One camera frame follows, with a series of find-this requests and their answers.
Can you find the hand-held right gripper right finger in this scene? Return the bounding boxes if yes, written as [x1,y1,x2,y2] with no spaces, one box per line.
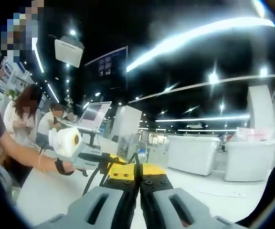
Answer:
[139,163,246,229]

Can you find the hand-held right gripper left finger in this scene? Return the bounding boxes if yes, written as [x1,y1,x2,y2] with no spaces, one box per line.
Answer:
[34,163,140,229]

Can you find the black data cable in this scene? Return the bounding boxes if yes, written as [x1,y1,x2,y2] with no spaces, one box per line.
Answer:
[82,152,142,198]

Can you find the white desktop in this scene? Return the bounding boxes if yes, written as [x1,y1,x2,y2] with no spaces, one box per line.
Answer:
[15,162,275,227]

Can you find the person's left hand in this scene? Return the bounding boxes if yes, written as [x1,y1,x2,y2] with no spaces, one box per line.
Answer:
[55,158,89,177]

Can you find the clear plastic container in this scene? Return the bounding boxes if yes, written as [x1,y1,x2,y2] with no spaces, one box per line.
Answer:
[117,140,138,163]

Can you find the open silver laptop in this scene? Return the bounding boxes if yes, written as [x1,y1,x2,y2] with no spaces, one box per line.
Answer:
[79,101,112,132]

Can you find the white square pillar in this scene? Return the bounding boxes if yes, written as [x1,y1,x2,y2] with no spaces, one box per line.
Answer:
[113,104,143,144]
[247,85,275,130]

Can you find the white storage bin with bags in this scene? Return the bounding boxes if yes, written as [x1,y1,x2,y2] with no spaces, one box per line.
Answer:
[224,139,275,182]

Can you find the hanging dark screen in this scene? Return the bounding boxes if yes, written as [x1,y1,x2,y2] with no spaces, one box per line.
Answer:
[85,46,128,77]

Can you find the white ceiling unit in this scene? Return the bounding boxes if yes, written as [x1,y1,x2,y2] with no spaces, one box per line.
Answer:
[54,35,85,68]

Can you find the white plastic bags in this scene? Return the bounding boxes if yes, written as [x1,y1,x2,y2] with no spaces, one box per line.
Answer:
[233,127,272,144]

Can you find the wall display board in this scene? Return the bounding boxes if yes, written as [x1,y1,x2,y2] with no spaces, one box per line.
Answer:
[0,57,31,96]

